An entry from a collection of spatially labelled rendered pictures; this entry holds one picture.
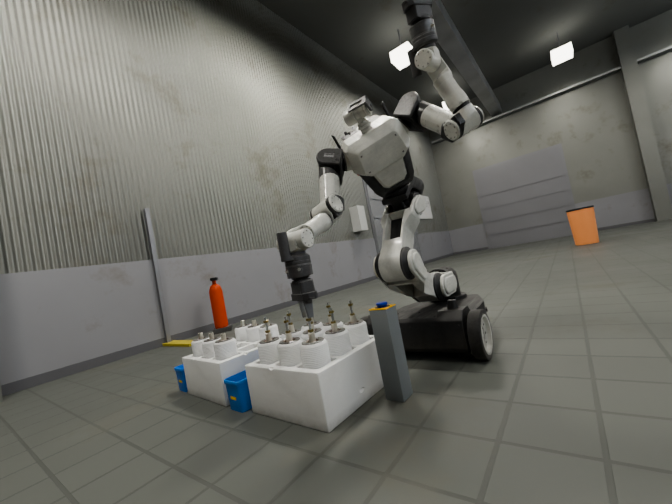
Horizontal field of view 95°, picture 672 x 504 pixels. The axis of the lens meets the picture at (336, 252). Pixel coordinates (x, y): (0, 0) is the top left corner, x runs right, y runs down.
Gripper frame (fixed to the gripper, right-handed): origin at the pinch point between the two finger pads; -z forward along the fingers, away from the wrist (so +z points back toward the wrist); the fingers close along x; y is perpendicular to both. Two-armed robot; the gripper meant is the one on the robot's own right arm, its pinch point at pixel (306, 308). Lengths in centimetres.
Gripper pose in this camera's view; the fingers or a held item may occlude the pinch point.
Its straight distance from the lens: 106.4
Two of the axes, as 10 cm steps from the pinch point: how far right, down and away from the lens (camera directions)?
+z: -1.9, -9.8, 0.4
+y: -8.3, 1.4, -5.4
